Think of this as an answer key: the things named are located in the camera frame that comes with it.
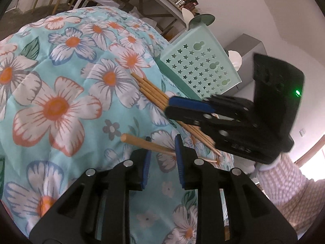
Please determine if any bundle of wooden chopsticks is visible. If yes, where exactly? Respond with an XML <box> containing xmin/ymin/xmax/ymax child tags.
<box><xmin>131</xmin><ymin>72</ymin><xmax>222</xmax><ymax>156</ymax></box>

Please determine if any pale green utensil holder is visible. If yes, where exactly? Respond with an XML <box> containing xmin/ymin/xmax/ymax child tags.
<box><xmin>155</xmin><ymin>13</ymin><xmax>242</xmax><ymax>102</ymax></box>

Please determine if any person's right forearm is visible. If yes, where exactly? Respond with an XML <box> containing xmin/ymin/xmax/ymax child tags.
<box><xmin>247</xmin><ymin>152</ymin><xmax>325</xmax><ymax>237</ymax></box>

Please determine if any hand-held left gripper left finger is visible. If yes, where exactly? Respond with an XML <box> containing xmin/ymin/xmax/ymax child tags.
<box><xmin>29</xmin><ymin>137</ymin><xmax>153</xmax><ymax>244</ymax></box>

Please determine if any white plastic ladle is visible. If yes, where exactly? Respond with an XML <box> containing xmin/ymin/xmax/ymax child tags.
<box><xmin>227</xmin><ymin>50</ymin><xmax>243</xmax><ymax>73</ymax></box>

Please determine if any floral blue blanket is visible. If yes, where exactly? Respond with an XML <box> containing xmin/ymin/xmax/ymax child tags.
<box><xmin>0</xmin><ymin>5</ymin><xmax>236</xmax><ymax>244</ymax></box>

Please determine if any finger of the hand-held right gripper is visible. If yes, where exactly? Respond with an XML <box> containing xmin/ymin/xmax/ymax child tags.
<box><xmin>168</xmin><ymin>95</ymin><xmax>254</xmax><ymax>118</ymax></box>
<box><xmin>165</xmin><ymin>106</ymin><xmax>219</xmax><ymax>129</ymax></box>

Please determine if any grey refrigerator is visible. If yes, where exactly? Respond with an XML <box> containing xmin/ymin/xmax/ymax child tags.
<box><xmin>225</xmin><ymin>34</ymin><xmax>268</xmax><ymax>92</ymax></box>

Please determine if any single wooden chopstick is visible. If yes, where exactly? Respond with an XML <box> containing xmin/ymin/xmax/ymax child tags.
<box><xmin>120</xmin><ymin>133</ymin><xmax>218</xmax><ymax>163</ymax></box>

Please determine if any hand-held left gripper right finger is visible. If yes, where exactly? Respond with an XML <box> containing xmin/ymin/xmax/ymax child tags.
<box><xmin>175</xmin><ymin>134</ymin><xmax>297</xmax><ymax>244</ymax></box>

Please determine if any small white spoon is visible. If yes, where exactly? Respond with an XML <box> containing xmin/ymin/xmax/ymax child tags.
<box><xmin>181</xmin><ymin>8</ymin><xmax>194</xmax><ymax>31</ymax></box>

